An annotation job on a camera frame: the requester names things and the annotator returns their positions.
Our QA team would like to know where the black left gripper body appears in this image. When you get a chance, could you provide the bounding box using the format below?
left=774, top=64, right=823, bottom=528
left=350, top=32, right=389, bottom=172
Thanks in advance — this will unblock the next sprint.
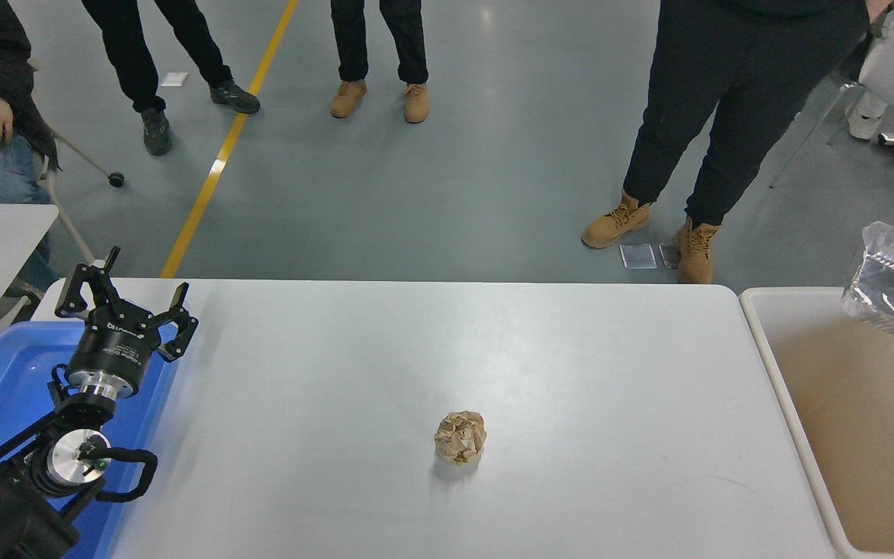
left=67, top=309, right=164, bottom=384

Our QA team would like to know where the blue plastic tray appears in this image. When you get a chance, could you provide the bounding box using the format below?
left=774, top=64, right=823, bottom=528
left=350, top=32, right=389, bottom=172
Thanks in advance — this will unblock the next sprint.
left=0, top=321, right=180, bottom=559

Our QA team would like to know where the white wheeled chair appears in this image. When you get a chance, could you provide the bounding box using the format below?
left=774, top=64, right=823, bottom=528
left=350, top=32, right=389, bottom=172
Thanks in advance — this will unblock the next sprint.
left=24, top=58, right=126, bottom=269

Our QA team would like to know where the crumpled tan paper ball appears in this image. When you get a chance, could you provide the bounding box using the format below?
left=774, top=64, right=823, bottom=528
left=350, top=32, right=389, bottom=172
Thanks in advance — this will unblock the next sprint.
left=433, top=411, right=488, bottom=467

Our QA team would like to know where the large pale plastic bin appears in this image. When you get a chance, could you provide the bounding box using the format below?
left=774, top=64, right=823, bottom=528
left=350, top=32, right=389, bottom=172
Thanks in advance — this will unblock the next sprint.
left=738, top=286, right=894, bottom=559

